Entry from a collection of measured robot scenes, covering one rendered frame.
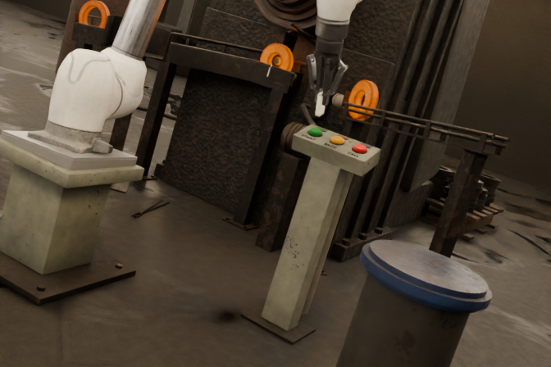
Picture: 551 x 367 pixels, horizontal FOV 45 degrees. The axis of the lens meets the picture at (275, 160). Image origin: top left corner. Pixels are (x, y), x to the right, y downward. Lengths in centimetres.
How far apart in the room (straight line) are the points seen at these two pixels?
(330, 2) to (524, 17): 710
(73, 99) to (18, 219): 38
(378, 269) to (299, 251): 50
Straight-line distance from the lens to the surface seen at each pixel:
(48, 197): 193
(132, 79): 208
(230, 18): 312
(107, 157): 192
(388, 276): 152
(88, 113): 191
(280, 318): 206
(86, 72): 191
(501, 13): 886
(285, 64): 285
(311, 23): 281
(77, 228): 200
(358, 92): 255
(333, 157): 191
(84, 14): 358
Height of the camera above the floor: 85
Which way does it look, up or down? 10 degrees down
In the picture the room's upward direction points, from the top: 17 degrees clockwise
